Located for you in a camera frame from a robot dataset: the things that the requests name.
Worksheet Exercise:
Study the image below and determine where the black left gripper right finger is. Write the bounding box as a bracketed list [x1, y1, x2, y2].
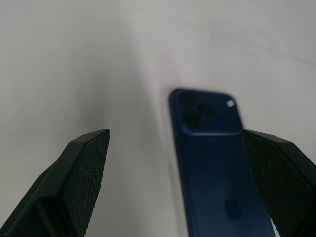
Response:
[240, 128, 316, 237]

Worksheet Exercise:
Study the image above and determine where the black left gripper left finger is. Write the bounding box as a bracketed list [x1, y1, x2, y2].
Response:
[0, 129, 111, 237]

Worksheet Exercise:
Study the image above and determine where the dark blue smartphone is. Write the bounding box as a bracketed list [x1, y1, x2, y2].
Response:
[168, 88, 283, 237]

